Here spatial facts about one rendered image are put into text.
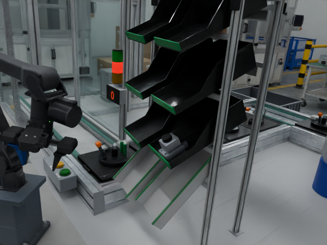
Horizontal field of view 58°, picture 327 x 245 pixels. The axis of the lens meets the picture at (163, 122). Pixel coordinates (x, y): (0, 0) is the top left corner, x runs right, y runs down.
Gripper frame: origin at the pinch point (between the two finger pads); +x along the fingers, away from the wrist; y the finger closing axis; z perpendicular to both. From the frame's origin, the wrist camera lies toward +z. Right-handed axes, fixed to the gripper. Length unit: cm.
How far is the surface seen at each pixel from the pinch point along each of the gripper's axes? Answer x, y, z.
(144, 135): -4.7, 26.5, -18.7
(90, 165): 21.4, 6.3, -37.4
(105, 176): 20.4, 14.3, -30.0
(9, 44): -11, -58, -92
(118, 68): -16, 8, -63
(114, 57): -21, 5, -63
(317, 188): 16, 108, -47
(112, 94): -3, 6, -64
